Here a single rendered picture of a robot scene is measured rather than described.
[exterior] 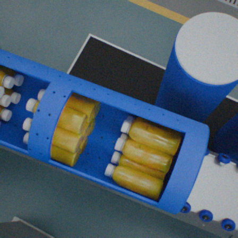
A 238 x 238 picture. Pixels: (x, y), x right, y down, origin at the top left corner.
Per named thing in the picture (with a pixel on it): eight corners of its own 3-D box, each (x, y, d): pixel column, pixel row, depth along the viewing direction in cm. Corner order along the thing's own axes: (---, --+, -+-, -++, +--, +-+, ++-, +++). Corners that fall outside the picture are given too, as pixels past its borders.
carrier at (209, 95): (199, 141, 200) (199, 95, 207) (257, 87, 116) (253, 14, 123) (151, 138, 201) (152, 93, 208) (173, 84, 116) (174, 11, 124)
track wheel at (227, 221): (238, 226, 108) (238, 221, 109) (224, 220, 108) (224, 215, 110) (231, 234, 110) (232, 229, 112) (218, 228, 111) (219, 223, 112)
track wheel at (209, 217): (214, 217, 108) (215, 212, 110) (201, 211, 109) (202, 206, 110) (209, 224, 111) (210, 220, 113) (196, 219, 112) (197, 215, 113)
